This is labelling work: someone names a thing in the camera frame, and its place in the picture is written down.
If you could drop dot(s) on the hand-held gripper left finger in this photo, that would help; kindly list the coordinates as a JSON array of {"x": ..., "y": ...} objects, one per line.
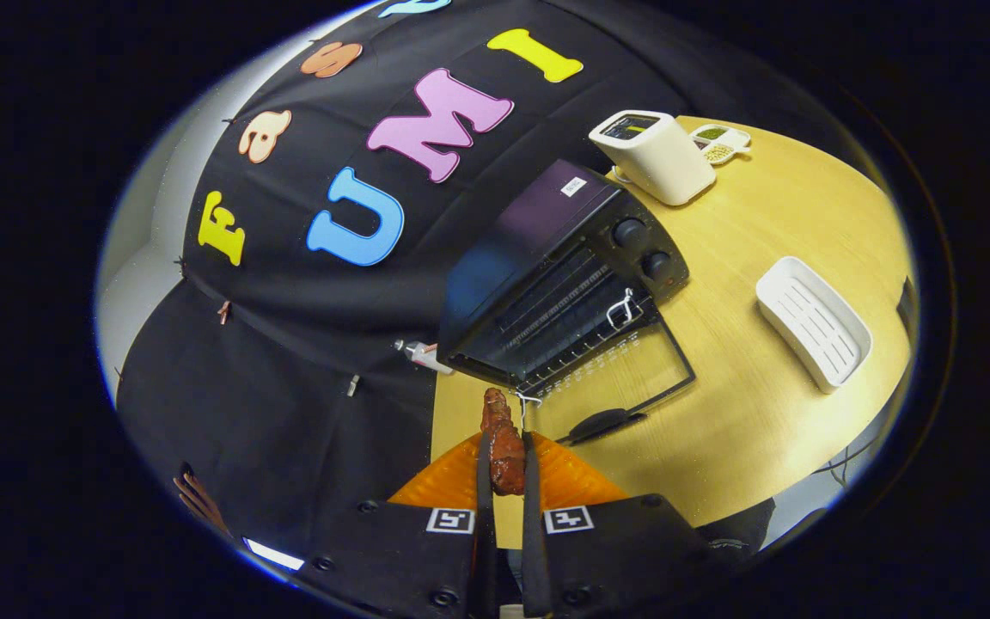
[{"x": 485, "y": 516}]

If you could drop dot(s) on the white rectangular ribbed tray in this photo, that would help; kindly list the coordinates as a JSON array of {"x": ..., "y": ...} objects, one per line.
[{"x": 813, "y": 322}]

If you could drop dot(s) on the white divided dish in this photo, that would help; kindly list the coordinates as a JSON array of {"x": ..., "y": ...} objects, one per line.
[{"x": 721, "y": 144}]

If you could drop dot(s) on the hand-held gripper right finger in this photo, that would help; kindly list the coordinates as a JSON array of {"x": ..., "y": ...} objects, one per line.
[{"x": 533, "y": 533}]

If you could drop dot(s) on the red cloth clip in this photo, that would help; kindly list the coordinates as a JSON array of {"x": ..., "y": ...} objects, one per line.
[{"x": 225, "y": 313}]

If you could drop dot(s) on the small clear plastic bottle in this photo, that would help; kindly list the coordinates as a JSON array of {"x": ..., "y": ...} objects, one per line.
[{"x": 426, "y": 354}]

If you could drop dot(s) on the reddish brown meat piece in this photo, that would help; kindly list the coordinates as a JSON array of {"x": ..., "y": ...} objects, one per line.
[{"x": 504, "y": 456}]

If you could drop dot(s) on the white toaster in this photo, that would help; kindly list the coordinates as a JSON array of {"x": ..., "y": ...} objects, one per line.
[{"x": 667, "y": 168}]

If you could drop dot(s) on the black toaster oven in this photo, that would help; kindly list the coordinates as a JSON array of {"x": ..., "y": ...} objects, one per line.
[{"x": 538, "y": 215}]

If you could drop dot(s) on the silver cloth clip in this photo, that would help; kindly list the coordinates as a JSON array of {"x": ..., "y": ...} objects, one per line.
[{"x": 353, "y": 385}]

